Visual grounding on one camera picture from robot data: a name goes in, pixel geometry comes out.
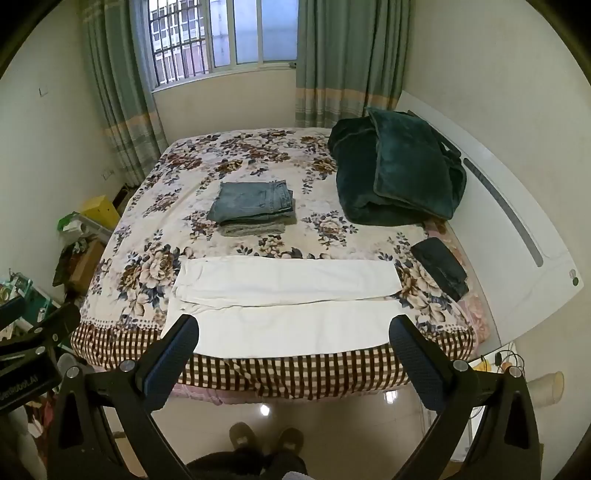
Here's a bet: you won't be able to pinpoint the white headboard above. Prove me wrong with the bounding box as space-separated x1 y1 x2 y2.
397 90 580 348

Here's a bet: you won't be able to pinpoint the person's dark trousers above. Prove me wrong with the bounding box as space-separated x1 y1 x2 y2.
187 450 310 480

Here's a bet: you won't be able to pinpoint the folded dark jeans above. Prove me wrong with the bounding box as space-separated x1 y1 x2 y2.
410 237 470 302

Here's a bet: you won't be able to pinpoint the green curtain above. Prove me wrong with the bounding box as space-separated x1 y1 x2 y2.
76 0 169 188
294 0 411 130

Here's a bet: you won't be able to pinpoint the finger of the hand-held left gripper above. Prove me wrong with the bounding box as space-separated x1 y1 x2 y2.
23 302 82 356

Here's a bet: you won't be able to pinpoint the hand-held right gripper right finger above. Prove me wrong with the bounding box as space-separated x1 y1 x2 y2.
389 315 542 480

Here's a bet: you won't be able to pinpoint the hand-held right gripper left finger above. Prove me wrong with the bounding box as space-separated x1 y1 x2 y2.
47 314 200 480

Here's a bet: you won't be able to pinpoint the dark green plush blanket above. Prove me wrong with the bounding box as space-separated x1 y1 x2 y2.
328 107 467 227

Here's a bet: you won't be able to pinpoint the yellow box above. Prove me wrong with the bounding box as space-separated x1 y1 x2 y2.
79 195 122 232

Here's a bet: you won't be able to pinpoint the white pants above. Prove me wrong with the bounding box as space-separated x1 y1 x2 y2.
159 256 416 359

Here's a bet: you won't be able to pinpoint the window with metal bars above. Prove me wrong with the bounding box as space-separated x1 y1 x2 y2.
128 0 300 91

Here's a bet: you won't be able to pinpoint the person's shoe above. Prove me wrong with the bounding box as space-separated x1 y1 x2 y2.
275 427 304 460
229 422 258 457

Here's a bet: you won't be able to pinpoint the folded blue jeans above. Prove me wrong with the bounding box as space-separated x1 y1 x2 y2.
207 181 295 224

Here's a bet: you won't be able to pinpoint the cardboard box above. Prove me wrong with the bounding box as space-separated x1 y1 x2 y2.
67 237 107 296

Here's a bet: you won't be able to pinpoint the floral bed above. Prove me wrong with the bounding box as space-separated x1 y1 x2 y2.
69 127 491 401

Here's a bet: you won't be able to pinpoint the beige cylinder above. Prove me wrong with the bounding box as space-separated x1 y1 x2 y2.
526 370 565 409

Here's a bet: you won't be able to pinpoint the folded grey pants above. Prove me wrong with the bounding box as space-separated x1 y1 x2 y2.
217 212 296 238

